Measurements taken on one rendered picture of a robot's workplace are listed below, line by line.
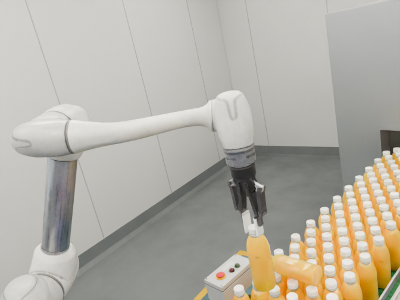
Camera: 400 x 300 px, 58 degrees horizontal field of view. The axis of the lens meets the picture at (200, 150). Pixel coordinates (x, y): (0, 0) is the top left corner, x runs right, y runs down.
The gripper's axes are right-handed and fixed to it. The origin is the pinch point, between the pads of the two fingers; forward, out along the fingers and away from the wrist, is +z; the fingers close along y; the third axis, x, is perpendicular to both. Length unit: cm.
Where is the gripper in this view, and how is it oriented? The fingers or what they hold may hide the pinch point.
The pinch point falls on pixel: (252, 224)
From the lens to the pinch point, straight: 116.1
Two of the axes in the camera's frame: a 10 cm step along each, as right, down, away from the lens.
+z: 2.0, 9.4, 2.8
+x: 7.2, -3.4, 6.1
